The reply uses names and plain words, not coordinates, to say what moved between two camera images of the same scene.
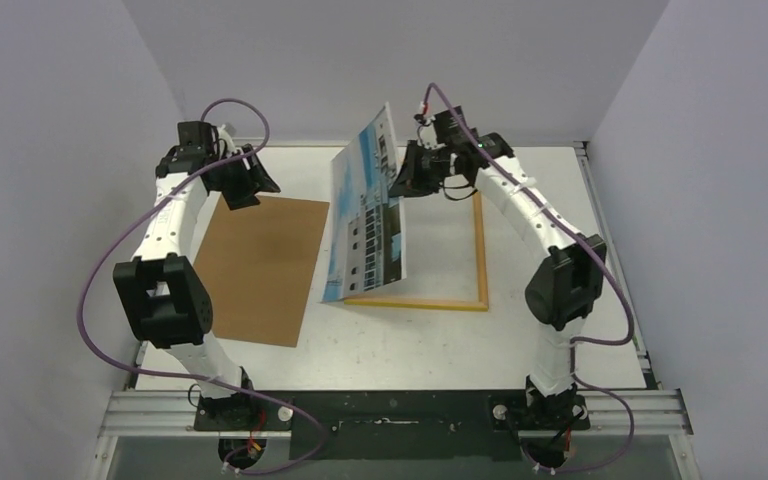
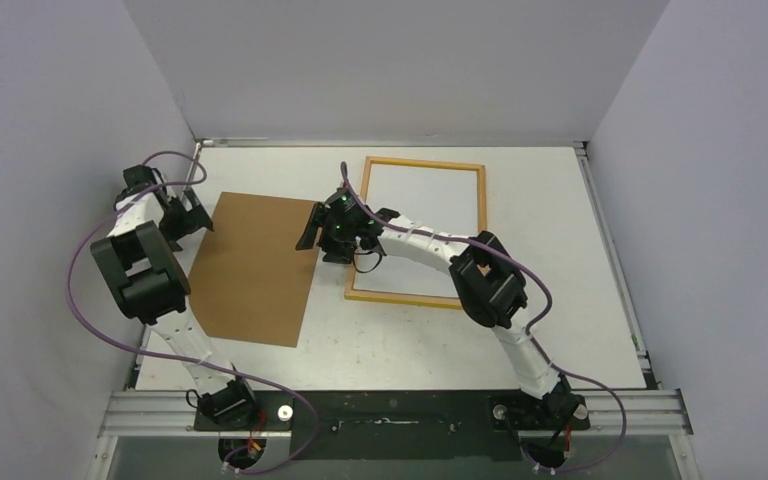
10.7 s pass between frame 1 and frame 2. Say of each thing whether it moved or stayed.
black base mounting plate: stayed
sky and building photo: moved
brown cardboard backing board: stayed
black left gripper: moved
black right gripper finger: moved
